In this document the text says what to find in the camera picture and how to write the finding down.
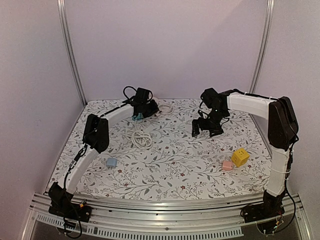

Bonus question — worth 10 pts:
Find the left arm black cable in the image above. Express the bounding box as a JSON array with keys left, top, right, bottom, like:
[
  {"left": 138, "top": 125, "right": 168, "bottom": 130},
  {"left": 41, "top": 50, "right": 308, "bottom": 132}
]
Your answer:
[{"left": 122, "top": 85, "right": 138, "bottom": 105}]

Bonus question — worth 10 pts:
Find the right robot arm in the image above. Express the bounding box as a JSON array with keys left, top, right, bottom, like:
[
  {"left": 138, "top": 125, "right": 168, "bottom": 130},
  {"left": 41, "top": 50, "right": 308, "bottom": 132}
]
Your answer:
[{"left": 191, "top": 88, "right": 299, "bottom": 223}]

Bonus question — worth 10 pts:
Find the yellow cube socket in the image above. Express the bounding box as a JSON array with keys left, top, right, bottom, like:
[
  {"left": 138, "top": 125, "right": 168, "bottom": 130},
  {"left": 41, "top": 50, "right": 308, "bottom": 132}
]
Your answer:
[{"left": 231, "top": 148, "right": 250, "bottom": 167}]

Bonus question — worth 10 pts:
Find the white coiled power strip cable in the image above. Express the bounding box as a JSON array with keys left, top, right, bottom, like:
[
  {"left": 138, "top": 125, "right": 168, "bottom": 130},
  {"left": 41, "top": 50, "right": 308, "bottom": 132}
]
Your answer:
[{"left": 121, "top": 119, "right": 154, "bottom": 150}]

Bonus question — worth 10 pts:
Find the teal power strip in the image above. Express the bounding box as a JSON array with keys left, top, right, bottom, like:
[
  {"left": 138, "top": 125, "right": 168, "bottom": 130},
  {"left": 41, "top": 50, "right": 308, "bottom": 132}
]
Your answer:
[{"left": 132, "top": 113, "right": 144, "bottom": 121}]

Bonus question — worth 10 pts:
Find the left aluminium frame post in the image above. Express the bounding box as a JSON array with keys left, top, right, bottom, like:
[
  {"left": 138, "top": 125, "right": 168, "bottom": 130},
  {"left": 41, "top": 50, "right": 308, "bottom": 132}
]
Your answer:
[{"left": 56, "top": 0, "right": 88, "bottom": 107}]

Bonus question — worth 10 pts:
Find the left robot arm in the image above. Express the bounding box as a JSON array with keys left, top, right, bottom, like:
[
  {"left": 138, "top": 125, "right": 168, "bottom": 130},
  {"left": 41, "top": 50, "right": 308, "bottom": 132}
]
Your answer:
[{"left": 48, "top": 86, "right": 159, "bottom": 223}]

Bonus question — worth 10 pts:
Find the floral patterned table mat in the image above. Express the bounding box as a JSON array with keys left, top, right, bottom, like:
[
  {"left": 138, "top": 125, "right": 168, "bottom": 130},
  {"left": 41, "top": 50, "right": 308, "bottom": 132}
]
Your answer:
[{"left": 44, "top": 98, "right": 282, "bottom": 202}]

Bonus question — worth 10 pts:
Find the aluminium frame post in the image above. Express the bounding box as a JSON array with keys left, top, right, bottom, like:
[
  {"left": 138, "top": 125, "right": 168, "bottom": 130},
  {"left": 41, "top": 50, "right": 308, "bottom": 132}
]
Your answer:
[
  {"left": 56, "top": 0, "right": 88, "bottom": 107},
  {"left": 249, "top": 0, "right": 275, "bottom": 94}
]

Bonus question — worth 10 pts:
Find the blue plug adapter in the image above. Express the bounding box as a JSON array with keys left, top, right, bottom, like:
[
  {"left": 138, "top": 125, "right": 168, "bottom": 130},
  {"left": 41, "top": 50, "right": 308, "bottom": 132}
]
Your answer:
[{"left": 106, "top": 157, "right": 118, "bottom": 169}]

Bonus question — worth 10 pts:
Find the right aluminium frame post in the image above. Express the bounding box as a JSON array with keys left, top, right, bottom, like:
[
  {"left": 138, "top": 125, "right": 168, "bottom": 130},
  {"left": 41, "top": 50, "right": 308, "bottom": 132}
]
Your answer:
[{"left": 249, "top": 0, "right": 275, "bottom": 94}]

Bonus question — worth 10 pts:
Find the pink plug adapter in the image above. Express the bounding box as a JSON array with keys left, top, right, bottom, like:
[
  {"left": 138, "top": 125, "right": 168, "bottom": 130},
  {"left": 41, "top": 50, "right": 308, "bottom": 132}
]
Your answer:
[{"left": 222, "top": 160, "right": 234, "bottom": 171}]

